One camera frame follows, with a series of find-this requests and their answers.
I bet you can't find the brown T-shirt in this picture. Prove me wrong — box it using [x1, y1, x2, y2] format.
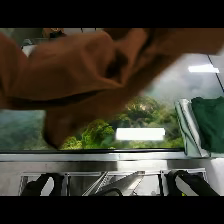
[0, 27, 224, 150]

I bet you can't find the dark green garment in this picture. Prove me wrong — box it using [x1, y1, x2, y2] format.
[190, 96, 224, 155]

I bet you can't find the silver frame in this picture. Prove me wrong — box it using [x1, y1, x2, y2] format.
[0, 151, 224, 197]

